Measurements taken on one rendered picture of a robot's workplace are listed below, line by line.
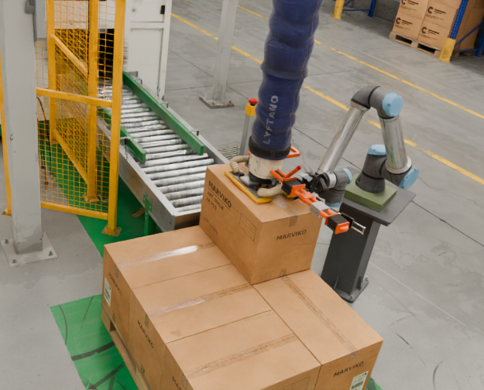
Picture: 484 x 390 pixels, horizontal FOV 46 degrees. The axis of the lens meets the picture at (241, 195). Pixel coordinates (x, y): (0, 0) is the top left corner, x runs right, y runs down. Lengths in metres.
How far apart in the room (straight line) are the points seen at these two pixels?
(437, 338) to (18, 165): 2.84
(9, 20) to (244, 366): 2.14
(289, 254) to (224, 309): 0.48
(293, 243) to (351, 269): 0.94
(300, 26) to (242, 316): 1.40
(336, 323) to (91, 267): 1.75
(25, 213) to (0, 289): 0.49
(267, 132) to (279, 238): 0.55
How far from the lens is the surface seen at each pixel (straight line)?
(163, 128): 4.62
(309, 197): 2.80
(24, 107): 3.53
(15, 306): 3.68
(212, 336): 2.72
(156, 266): 3.07
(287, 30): 2.69
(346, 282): 3.96
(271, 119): 2.85
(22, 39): 3.40
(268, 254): 2.96
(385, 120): 3.13
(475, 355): 4.00
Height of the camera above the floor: 2.44
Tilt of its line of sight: 30 degrees down
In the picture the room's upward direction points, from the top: 10 degrees clockwise
